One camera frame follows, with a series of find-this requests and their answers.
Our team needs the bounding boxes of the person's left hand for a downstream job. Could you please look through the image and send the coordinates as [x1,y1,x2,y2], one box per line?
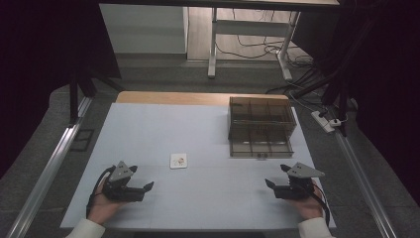
[86,178,129,226]

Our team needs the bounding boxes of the white metal desk frame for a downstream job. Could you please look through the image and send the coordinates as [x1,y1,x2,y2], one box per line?
[207,6,302,82]

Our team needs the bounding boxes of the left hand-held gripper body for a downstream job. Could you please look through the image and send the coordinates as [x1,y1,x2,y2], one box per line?
[102,161,147,203]

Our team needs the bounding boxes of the white power strip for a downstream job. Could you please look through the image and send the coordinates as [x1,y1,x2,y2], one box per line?
[310,110,343,134]

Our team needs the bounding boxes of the aluminium rail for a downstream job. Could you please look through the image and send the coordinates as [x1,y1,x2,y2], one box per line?
[5,96,93,238]
[334,129,399,238]

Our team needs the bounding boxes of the small white printed card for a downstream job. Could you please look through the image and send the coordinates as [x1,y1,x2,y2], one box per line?
[169,152,188,171]

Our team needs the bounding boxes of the black floor cables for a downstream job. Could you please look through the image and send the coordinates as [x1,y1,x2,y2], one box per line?
[214,8,318,95]

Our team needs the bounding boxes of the brown transparent drawer cabinet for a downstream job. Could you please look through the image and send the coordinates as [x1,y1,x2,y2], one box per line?
[227,95,297,141]

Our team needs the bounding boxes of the black curtain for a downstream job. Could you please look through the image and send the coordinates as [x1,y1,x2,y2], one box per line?
[291,0,420,207]
[0,0,122,179]

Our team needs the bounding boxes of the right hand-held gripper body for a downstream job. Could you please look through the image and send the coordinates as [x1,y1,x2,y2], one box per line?
[273,162,326,200]

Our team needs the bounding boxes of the brown transparent divided drawer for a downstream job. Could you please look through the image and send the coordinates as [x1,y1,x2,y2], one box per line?
[229,127,295,159]

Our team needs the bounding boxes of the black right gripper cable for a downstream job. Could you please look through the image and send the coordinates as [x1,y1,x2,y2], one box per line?
[309,182,332,228]

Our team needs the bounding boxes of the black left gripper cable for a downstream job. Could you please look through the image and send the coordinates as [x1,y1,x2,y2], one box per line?
[85,166,116,220]

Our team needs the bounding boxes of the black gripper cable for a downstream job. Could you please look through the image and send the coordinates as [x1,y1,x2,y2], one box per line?
[309,182,332,228]
[85,166,116,220]

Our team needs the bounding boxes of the white table cover sheet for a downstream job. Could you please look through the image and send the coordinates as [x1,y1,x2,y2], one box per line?
[59,102,337,230]

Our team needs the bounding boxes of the person's right hand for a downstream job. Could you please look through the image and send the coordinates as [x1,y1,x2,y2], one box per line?
[284,179,325,221]

